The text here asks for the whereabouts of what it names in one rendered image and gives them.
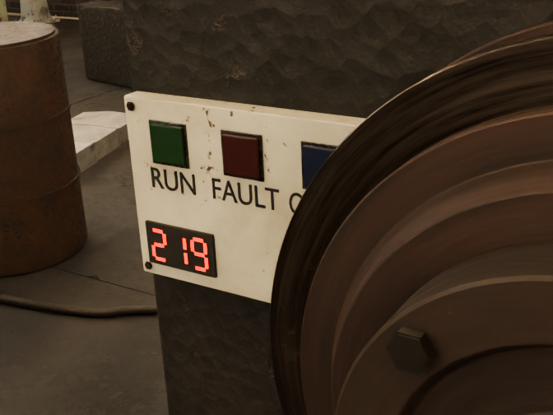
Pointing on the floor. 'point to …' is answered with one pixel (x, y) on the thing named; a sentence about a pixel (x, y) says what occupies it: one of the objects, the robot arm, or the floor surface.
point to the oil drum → (36, 153)
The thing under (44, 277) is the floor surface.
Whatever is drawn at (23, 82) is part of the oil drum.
